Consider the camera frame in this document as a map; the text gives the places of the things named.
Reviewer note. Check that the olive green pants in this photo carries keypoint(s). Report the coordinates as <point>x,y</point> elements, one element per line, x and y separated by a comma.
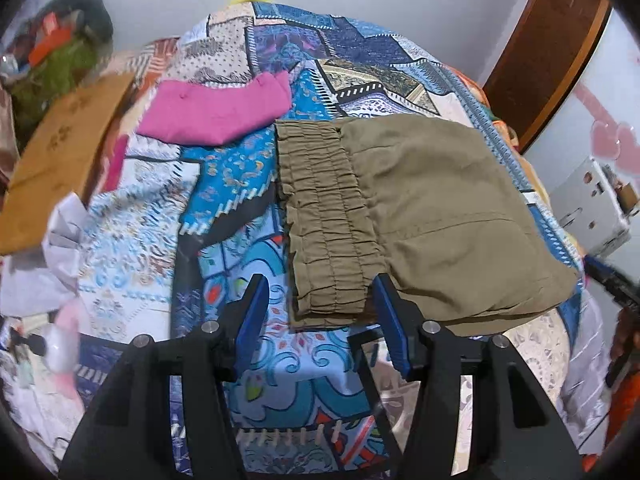
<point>410,215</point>

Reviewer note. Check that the pink folded cloth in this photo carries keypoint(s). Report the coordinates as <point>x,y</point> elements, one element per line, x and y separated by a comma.
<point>215,110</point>

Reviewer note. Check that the pink white plastic bottle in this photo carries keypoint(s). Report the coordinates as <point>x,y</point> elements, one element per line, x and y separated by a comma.
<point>62,345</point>

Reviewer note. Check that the blue patchwork printed bedsheet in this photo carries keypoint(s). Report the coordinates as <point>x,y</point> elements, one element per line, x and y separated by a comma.
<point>280,175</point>

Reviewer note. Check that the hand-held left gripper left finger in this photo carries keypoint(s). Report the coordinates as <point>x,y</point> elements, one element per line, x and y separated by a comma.
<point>252,310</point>

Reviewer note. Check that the brown wooden door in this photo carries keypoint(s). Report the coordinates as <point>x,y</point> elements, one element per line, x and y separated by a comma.
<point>545,55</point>

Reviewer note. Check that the green cloth pile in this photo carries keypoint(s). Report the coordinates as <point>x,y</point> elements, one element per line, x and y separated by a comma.
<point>55,50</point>

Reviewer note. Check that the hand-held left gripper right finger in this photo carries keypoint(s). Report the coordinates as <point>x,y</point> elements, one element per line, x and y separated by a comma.
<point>389,310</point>

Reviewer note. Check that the white crumpled cloth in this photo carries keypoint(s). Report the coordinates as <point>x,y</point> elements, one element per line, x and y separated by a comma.
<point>45,255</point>

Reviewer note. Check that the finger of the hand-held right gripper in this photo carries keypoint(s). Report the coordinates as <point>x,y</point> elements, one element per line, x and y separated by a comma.
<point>612,280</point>

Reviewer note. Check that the brown cardboard box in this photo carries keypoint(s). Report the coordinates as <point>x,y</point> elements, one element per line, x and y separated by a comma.
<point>60,160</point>

